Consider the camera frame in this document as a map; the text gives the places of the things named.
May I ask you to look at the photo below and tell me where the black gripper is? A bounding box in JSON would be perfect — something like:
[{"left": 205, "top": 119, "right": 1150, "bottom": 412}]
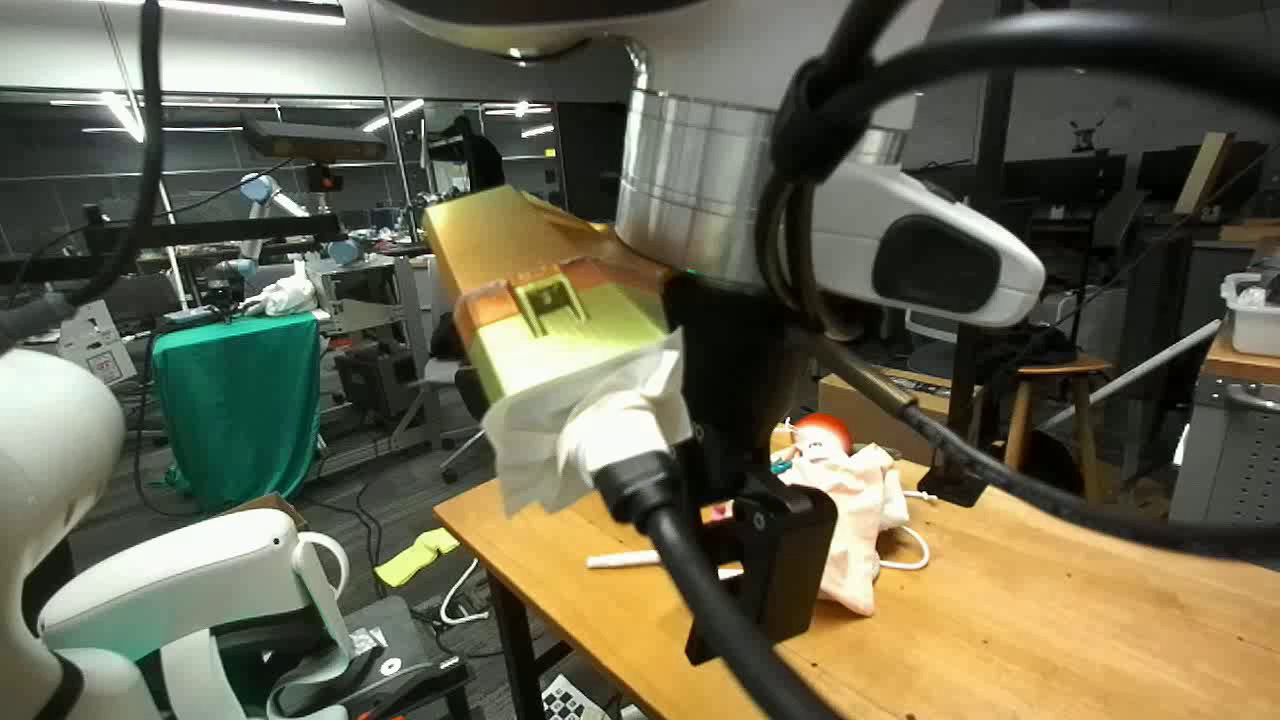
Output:
[{"left": 663, "top": 277, "right": 837, "bottom": 642}]

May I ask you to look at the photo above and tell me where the white cloth towel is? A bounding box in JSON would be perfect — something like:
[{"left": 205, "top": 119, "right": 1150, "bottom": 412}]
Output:
[{"left": 770, "top": 412, "right": 910, "bottom": 615}]

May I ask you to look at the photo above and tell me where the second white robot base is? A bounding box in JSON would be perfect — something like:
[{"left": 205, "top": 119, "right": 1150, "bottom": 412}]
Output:
[{"left": 0, "top": 350, "right": 470, "bottom": 720}]

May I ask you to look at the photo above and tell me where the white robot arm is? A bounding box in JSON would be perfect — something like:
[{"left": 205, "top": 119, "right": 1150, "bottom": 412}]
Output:
[{"left": 460, "top": 0, "right": 1276, "bottom": 669}]

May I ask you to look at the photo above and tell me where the cardboard box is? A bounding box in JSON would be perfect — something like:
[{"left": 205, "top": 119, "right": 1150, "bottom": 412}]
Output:
[{"left": 817, "top": 374, "right": 951, "bottom": 465}]

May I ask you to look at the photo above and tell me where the yellow paper on floor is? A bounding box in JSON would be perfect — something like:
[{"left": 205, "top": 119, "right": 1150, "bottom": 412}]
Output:
[{"left": 378, "top": 530, "right": 457, "bottom": 590}]

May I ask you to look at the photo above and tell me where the wooden stool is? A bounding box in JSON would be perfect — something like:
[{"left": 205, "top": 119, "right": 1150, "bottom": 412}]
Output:
[{"left": 1004, "top": 357, "right": 1114, "bottom": 500}]

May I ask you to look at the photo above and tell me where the white plastic bin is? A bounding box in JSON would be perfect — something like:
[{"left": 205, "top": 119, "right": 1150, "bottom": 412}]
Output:
[{"left": 1220, "top": 273, "right": 1280, "bottom": 357}]

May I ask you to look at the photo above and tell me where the thick white rope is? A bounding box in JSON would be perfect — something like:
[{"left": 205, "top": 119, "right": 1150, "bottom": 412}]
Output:
[{"left": 586, "top": 544, "right": 749, "bottom": 586}]

